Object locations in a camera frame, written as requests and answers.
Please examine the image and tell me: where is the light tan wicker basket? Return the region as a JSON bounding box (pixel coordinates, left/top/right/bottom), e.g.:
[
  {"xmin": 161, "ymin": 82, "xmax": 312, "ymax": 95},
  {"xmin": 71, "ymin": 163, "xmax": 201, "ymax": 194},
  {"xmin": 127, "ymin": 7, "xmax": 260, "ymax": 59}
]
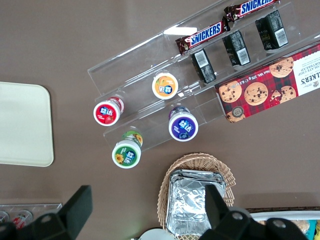
[{"xmin": 156, "ymin": 152, "xmax": 236, "ymax": 232}]

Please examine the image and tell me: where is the red tartan cookie box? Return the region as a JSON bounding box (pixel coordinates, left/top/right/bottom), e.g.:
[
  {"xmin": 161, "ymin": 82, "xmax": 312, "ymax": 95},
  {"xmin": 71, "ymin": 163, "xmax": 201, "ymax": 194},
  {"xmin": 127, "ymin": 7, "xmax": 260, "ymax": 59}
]
[{"xmin": 214, "ymin": 42, "xmax": 320, "ymax": 124}]

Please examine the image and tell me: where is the teal snack packet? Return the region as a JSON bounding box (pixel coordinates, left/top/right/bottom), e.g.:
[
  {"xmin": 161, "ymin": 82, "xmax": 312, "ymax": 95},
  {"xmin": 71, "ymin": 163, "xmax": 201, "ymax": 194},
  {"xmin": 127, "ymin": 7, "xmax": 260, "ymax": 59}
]
[{"xmin": 308, "ymin": 219, "xmax": 318, "ymax": 236}]

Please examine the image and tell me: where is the small black box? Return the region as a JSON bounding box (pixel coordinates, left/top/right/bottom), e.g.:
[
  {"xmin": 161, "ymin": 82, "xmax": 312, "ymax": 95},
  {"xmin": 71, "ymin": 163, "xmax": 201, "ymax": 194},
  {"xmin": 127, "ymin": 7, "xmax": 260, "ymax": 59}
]
[
  {"xmin": 254, "ymin": 9, "xmax": 289, "ymax": 52},
  {"xmin": 190, "ymin": 48, "xmax": 217, "ymax": 84},
  {"xmin": 222, "ymin": 30, "xmax": 251, "ymax": 67}
]

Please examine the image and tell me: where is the orange lid gum jar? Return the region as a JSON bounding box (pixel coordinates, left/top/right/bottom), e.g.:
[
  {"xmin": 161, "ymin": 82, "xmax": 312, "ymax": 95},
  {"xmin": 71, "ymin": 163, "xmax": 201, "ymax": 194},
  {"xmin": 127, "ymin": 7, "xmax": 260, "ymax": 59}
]
[{"xmin": 151, "ymin": 70, "xmax": 179, "ymax": 101}]

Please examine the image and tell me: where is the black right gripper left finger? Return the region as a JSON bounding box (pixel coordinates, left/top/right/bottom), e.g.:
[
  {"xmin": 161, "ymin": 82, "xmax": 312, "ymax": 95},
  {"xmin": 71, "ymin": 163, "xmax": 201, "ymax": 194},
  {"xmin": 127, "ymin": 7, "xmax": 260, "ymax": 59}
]
[{"xmin": 0, "ymin": 184, "xmax": 94, "ymax": 240}]

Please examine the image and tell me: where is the beige plastic tray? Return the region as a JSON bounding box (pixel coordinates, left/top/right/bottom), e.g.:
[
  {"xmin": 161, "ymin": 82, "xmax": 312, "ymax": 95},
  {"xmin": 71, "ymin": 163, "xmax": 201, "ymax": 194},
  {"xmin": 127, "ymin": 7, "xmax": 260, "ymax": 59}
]
[{"xmin": 0, "ymin": 81, "xmax": 55, "ymax": 168}]

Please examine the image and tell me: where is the red lid gum jar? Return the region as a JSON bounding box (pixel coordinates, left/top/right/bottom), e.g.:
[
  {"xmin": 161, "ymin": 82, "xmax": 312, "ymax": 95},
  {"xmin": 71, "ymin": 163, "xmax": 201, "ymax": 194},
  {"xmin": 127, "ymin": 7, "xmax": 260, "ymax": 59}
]
[{"xmin": 93, "ymin": 96, "xmax": 125, "ymax": 126}]

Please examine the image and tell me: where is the red cola bottle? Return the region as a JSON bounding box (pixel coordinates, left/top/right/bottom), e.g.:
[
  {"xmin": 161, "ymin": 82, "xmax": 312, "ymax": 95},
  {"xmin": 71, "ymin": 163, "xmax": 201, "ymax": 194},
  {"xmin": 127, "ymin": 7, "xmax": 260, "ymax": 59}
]
[{"xmin": 12, "ymin": 209, "xmax": 35, "ymax": 230}]

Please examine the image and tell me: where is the rice cracker snack pack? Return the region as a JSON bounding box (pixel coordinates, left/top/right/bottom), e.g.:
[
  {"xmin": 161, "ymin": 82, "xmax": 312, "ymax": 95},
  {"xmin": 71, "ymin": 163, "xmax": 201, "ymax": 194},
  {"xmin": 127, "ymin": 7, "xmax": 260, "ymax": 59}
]
[{"xmin": 296, "ymin": 220, "xmax": 312, "ymax": 238}]

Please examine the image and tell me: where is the clear acrylic stepped display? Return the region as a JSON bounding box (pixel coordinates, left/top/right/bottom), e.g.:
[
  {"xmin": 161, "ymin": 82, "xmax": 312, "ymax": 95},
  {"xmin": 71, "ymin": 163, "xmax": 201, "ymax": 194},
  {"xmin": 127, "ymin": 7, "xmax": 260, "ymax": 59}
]
[{"xmin": 87, "ymin": 0, "xmax": 320, "ymax": 154}]

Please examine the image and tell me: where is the Snickers chocolate bar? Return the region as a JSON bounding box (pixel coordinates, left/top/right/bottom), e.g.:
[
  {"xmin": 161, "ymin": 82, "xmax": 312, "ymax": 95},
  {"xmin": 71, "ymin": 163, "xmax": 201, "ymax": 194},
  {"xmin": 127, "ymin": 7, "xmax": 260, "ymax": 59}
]
[
  {"xmin": 223, "ymin": 0, "xmax": 281, "ymax": 23},
  {"xmin": 174, "ymin": 16, "xmax": 231, "ymax": 55}
]

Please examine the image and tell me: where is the white rectangular snack tray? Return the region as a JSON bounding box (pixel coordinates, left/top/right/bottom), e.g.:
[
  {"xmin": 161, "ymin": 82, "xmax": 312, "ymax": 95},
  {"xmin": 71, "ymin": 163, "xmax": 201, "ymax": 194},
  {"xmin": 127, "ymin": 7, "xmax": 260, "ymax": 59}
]
[{"xmin": 249, "ymin": 209, "xmax": 320, "ymax": 240}]

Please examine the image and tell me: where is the purple lid gum jar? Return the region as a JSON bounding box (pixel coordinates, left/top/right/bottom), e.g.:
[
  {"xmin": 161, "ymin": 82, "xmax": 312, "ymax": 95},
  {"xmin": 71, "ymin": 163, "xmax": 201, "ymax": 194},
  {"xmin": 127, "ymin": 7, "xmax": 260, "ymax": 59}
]
[{"xmin": 168, "ymin": 105, "xmax": 200, "ymax": 143}]

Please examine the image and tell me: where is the clear acrylic bottle rack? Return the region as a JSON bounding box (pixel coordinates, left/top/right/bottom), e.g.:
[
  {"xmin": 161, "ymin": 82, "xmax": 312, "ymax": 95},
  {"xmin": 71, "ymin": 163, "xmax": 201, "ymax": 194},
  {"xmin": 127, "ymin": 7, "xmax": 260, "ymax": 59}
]
[{"xmin": 0, "ymin": 202, "xmax": 64, "ymax": 227}]

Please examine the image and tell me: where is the green lid gum jar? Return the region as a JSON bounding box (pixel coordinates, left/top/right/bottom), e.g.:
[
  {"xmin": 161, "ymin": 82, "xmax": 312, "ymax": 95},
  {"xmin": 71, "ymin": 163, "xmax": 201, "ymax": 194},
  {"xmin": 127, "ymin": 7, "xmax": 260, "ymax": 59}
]
[{"xmin": 111, "ymin": 130, "xmax": 144, "ymax": 170}]

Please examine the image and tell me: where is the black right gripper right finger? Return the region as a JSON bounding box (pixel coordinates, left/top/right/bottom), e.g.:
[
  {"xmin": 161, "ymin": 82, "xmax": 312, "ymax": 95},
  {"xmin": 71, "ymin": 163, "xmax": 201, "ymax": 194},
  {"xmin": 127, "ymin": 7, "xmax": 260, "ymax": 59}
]
[{"xmin": 199, "ymin": 184, "xmax": 309, "ymax": 240}]

